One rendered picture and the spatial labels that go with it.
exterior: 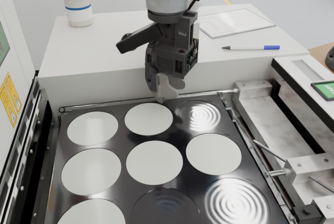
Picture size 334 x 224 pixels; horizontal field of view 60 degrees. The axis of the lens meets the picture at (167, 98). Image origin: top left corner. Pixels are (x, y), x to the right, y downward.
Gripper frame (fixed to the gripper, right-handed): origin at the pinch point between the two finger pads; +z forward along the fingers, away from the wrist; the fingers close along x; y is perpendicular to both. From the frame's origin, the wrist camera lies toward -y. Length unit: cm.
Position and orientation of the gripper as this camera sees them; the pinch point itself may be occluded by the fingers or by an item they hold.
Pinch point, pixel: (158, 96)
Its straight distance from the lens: 63.8
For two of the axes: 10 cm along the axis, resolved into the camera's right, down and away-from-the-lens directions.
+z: 0.0, 8.0, 6.0
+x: 4.4, -5.4, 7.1
